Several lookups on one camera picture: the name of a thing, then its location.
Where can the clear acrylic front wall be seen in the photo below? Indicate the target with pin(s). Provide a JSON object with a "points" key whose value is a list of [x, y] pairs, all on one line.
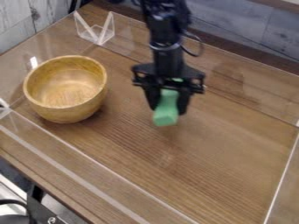
{"points": [[98, 195]]}

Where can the wooden bowl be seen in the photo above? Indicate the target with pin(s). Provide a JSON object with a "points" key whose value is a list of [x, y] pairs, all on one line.
{"points": [[65, 88]]}

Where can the green rectangular stick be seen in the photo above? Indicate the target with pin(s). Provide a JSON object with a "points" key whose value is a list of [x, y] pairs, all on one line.
{"points": [[165, 113]]}

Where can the clear acrylic wall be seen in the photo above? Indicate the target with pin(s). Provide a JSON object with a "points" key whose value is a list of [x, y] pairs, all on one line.
{"points": [[98, 195], [283, 211]]}

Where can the clear acrylic corner bracket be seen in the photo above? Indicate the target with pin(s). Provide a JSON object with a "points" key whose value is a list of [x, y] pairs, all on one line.
{"points": [[97, 34]]}

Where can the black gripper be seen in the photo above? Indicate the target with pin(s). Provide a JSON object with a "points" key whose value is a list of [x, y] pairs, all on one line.
{"points": [[168, 73]]}

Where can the clear acrylic right wall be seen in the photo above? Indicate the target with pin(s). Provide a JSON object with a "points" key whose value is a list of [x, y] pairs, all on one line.
{"points": [[283, 211]]}

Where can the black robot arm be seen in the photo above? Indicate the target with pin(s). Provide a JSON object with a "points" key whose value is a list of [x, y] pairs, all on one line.
{"points": [[166, 18]]}

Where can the black metal table leg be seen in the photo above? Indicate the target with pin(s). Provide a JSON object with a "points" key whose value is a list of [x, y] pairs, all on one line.
{"points": [[46, 210]]}

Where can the small white tag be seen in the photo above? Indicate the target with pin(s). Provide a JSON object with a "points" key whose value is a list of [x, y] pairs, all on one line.
{"points": [[33, 62]]}

